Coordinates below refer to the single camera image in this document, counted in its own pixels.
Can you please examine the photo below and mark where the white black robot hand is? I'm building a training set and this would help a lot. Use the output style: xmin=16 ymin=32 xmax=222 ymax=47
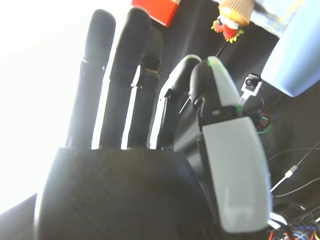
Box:
xmin=33 ymin=7 xmax=273 ymax=240

